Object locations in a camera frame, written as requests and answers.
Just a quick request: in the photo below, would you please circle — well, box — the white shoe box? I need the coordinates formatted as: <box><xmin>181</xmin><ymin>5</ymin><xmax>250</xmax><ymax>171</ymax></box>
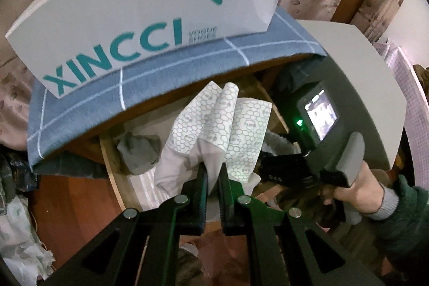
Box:
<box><xmin>5</xmin><ymin>0</ymin><xmax>291</xmax><ymax>99</ymax></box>

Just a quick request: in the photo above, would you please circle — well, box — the person's right forearm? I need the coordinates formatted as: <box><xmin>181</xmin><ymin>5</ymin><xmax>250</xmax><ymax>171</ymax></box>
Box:
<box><xmin>365</xmin><ymin>174</ymin><xmax>429</xmax><ymax>273</ymax></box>

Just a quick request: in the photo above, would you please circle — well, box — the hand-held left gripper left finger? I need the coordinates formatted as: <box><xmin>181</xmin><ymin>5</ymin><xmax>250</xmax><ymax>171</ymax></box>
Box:
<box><xmin>43</xmin><ymin>163</ymin><xmax>210</xmax><ymax>286</ymax></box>

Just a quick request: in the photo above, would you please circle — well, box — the white hexagon print underwear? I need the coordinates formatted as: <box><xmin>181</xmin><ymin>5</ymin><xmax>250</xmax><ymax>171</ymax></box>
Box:
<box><xmin>154</xmin><ymin>81</ymin><xmax>273</xmax><ymax>223</ymax></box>

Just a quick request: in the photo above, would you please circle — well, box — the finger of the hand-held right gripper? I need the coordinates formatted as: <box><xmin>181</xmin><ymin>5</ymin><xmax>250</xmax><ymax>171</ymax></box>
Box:
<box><xmin>260</xmin><ymin>154</ymin><xmax>319</xmax><ymax>188</ymax></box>

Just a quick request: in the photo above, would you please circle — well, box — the grey sock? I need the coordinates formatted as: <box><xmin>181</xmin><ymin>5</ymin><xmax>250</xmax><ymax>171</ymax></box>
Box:
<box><xmin>117</xmin><ymin>132</ymin><xmax>161</xmax><ymax>175</ymax></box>

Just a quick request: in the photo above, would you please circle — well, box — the white floral cloth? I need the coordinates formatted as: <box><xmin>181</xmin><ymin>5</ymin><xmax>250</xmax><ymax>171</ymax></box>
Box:
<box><xmin>0</xmin><ymin>195</ymin><xmax>56</xmax><ymax>286</ymax></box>

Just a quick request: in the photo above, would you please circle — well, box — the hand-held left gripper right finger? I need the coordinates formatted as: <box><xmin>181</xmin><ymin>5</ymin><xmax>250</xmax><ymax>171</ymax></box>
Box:
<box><xmin>218</xmin><ymin>163</ymin><xmax>386</xmax><ymax>286</ymax></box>

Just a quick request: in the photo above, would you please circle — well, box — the blue checked cloth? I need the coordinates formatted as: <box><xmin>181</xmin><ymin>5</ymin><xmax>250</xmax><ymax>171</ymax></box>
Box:
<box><xmin>27</xmin><ymin>6</ymin><xmax>329</xmax><ymax>173</ymax></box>

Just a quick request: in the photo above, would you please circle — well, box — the person's right hand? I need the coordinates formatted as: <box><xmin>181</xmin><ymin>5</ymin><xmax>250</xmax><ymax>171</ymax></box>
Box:
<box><xmin>318</xmin><ymin>163</ymin><xmax>386</xmax><ymax>226</ymax></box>

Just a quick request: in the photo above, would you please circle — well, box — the pale pink quilted cloth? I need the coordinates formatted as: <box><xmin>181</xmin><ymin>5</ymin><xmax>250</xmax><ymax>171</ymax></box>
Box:
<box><xmin>372</xmin><ymin>41</ymin><xmax>429</xmax><ymax>153</ymax></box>

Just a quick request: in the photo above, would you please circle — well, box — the dark plastic packet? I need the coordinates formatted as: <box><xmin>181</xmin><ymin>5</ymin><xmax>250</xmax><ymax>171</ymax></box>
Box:
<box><xmin>5</xmin><ymin>154</ymin><xmax>37</xmax><ymax>194</ymax></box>

